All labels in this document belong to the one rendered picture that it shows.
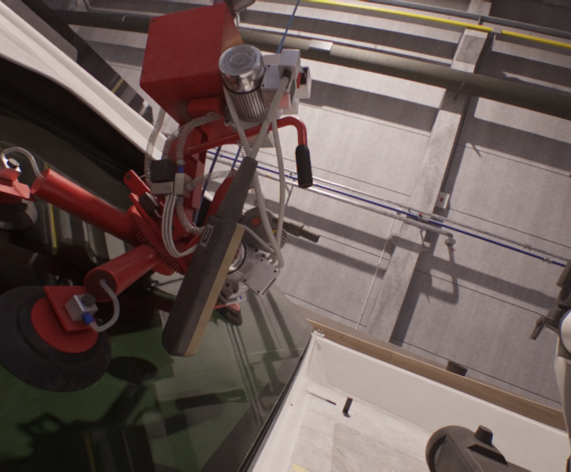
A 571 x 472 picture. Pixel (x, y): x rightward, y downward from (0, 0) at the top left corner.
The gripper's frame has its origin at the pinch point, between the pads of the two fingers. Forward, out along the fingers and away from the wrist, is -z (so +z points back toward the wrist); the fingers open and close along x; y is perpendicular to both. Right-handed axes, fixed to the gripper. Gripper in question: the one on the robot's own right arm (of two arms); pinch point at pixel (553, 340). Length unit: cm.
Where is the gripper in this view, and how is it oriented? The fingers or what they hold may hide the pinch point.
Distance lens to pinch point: 128.6
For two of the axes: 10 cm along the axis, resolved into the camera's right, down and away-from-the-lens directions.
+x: -8.1, -5.0, 2.9
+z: 5.4, -8.4, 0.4
